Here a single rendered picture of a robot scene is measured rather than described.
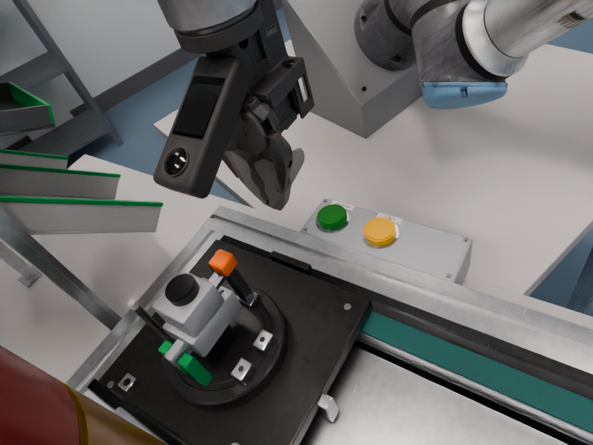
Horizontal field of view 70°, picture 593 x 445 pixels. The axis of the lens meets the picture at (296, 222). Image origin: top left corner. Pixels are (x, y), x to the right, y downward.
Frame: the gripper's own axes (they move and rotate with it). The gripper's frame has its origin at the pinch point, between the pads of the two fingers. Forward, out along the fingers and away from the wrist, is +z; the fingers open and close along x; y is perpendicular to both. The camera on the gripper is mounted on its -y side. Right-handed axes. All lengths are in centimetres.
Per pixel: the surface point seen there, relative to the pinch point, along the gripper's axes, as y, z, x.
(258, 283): -5.2, 9.7, 1.9
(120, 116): 109, 107, 250
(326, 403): -13.6, 10.1, -12.6
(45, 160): -2.8, 3.0, 47.9
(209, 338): -15.1, 2.8, -1.9
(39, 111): -7.1, -14.2, 20.5
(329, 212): 8.2, 9.5, -0.8
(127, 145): 85, 107, 215
